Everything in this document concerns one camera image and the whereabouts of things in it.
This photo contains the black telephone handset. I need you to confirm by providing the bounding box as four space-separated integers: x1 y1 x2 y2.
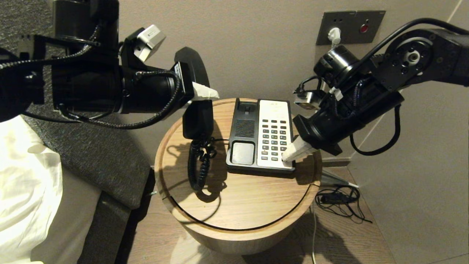
174 47 215 140

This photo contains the grey fabric headboard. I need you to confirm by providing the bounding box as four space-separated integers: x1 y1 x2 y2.
0 0 151 210

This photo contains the black telephone base white keypad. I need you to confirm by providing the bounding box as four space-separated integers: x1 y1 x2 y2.
225 98 296 175

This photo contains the white power plug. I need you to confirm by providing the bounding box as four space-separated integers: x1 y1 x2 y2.
328 27 341 48

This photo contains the beige mattress side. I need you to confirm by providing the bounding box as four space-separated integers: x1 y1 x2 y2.
32 170 103 264

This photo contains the round wooden bedside table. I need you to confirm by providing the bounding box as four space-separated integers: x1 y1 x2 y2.
154 98 323 255

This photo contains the tangled black floor cable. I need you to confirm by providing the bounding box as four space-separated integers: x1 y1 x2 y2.
314 186 373 224

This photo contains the white bed linen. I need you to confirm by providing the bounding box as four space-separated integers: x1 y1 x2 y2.
0 115 63 264

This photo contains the black phone cord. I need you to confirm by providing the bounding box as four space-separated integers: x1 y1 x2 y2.
187 136 231 192

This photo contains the dark wall socket plate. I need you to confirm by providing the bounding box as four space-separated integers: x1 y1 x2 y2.
317 11 355 45

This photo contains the dark switch plate red button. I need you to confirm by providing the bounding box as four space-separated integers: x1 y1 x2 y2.
350 10 386 44

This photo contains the dark fabric bed base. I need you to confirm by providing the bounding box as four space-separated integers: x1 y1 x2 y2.
78 192 132 264

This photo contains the grey folded umbrella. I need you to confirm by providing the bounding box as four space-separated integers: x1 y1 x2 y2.
320 170 359 190

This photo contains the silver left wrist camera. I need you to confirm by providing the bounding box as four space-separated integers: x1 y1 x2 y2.
134 24 166 62

